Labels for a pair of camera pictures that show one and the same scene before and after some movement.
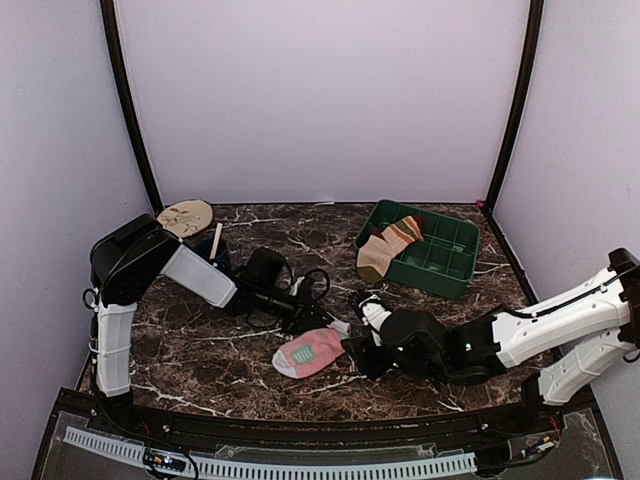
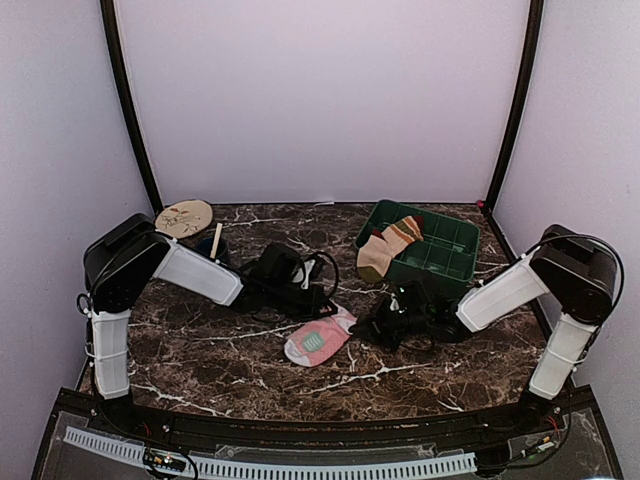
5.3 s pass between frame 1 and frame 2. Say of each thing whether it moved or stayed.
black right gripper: moved
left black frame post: stayed
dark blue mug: stayed
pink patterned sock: moved
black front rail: stayed
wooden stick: stayed
